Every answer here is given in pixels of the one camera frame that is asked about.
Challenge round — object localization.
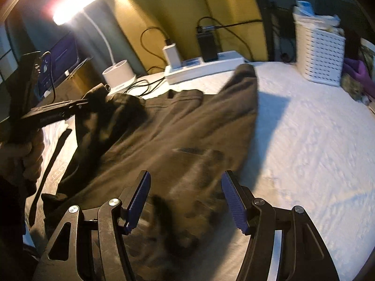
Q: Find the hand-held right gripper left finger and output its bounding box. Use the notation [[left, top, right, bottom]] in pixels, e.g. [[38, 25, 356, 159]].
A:
[[32, 170, 151, 281]]

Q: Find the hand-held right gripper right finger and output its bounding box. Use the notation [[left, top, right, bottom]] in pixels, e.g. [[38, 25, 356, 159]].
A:
[[221, 170, 340, 281]]

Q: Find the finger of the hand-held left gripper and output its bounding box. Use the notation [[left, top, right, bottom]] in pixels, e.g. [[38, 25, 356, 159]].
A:
[[38, 83, 112, 128]]

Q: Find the brown t-shirt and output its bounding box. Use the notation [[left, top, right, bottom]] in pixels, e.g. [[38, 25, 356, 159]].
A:
[[41, 63, 260, 281]]

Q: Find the person's left hand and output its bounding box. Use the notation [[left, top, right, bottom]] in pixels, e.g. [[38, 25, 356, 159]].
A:
[[0, 129, 45, 182]]

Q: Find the cardboard box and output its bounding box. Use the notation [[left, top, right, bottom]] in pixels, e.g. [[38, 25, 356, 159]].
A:
[[38, 60, 107, 109]]

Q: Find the purple display screen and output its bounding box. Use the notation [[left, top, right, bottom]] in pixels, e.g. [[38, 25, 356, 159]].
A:
[[37, 32, 81, 97]]

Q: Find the white desk lamp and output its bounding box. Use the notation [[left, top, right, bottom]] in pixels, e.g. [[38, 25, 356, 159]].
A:
[[41, 0, 138, 91]]

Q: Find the white textured bed cover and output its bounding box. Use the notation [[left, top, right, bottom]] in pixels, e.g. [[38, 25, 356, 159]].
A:
[[23, 60, 375, 281]]

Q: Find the white charger plug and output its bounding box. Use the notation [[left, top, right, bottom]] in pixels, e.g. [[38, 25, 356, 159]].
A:
[[162, 43, 182, 69]]

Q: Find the white power strip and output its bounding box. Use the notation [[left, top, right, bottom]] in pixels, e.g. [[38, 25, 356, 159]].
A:
[[164, 51, 249, 85]]

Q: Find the yellow curtain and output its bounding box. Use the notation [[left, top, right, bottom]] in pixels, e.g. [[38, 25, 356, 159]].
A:
[[105, 0, 268, 77]]

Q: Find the black power adapter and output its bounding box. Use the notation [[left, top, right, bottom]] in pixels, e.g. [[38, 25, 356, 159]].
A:
[[196, 32, 219, 63]]

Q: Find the fuzzy grey ball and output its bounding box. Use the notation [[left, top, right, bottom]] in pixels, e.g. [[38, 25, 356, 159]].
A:
[[341, 76, 367, 100]]

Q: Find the white plastic basket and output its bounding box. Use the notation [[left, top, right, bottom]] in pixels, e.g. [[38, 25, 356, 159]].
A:
[[294, 19, 346, 87]]

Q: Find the purple cloth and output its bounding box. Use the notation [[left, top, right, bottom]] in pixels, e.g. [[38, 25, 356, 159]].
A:
[[341, 57, 375, 100]]

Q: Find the pile of plastic packets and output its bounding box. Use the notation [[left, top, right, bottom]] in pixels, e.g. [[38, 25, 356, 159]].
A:
[[293, 0, 342, 31]]

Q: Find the black strap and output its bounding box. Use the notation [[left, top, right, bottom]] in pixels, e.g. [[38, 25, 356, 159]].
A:
[[29, 128, 73, 227]]

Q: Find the tangled black cable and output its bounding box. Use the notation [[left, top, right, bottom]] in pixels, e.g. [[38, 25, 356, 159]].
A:
[[126, 76, 167, 98]]

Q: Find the black charger cable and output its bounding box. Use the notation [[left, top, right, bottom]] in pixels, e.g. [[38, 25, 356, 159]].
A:
[[140, 27, 172, 75]]

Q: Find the black adapter cable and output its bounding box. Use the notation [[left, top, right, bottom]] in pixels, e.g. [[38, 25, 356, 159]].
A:
[[196, 18, 263, 62]]

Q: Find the black vertical post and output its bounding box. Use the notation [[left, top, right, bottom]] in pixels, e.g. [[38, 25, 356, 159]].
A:
[[258, 0, 279, 62]]

